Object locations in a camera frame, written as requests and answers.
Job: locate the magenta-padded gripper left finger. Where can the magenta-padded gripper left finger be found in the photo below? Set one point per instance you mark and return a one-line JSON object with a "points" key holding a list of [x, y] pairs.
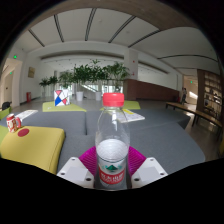
{"points": [[75, 171]]}

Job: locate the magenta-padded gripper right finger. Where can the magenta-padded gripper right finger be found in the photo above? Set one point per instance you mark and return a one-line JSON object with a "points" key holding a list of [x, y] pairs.
{"points": [[148, 171]]}

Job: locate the clear red-capped water bottle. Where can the clear red-capped water bottle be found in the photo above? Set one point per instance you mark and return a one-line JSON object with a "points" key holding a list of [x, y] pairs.
{"points": [[112, 153]]}

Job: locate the yellow-edged open booklet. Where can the yellow-edged open booklet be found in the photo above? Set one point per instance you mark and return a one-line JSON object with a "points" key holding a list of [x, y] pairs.
{"points": [[136, 116]]}

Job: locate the flat round red coaster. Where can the flat round red coaster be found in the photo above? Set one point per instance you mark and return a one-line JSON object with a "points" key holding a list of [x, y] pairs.
{"points": [[23, 132]]}

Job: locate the white box with coloured triangles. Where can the white box with coloured triangles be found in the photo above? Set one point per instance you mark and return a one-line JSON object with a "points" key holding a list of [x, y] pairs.
{"points": [[61, 98]]}

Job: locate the white printed magazine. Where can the white printed magazine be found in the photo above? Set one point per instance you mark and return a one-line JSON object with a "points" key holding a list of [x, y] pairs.
{"points": [[26, 114]]}

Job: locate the long wooden bench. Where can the long wooden bench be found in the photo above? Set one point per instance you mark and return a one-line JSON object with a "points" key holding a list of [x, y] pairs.
{"points": [[196, 113]]}

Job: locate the red floral mug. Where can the red floral mug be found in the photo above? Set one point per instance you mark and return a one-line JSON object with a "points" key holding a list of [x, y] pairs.
{"points": [[12, 123]]}

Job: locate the person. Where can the person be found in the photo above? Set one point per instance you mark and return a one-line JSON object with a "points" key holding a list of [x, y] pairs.
{"points": [[184, 96]]}

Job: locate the red fire equipment box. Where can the red fire equipment box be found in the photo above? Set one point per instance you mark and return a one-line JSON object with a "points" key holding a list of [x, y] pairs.
{"points": [[28, 97]]}

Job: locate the black chair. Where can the black chair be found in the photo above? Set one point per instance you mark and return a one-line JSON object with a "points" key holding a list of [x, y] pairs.
{"points": [[5, 106]]}

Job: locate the group of potted green plants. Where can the group of potted green plants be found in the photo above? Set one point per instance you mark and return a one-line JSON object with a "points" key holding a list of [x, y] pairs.
{"points": [[83, 73]]}

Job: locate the wooden shelf unit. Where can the wooden shelf unit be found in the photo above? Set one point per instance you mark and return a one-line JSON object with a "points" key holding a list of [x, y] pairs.
{"points": [[210, 93]]}

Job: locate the framed wall picture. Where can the framed wall picture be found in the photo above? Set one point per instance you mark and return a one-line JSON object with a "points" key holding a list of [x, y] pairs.
{"points": [[31, 72]]}

